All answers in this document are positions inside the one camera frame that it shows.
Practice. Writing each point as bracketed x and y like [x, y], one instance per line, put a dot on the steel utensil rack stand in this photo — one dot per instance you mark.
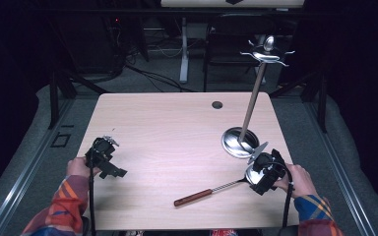
[246, 115]

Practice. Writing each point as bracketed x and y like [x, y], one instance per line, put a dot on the person's right hand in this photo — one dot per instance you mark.
[298, 181]

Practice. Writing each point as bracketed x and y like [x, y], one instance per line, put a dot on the white desk leg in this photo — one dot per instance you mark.
[184, 52]

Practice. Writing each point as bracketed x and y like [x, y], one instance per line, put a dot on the black chair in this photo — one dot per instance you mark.
[229, 39]

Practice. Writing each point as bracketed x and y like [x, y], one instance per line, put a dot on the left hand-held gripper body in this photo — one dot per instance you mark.
[105, 160]

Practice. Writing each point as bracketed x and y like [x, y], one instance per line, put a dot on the black metal stand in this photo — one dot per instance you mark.
[55, 98]
[321, 98]

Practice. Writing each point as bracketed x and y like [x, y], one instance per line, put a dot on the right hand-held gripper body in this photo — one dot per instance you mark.
[269, 172]

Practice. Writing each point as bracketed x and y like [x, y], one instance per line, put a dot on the aluminium floor rail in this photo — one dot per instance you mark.
[23, 183]
[341, 170]

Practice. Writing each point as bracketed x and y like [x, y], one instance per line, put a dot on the person's left hand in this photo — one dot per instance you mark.
[77, 167]

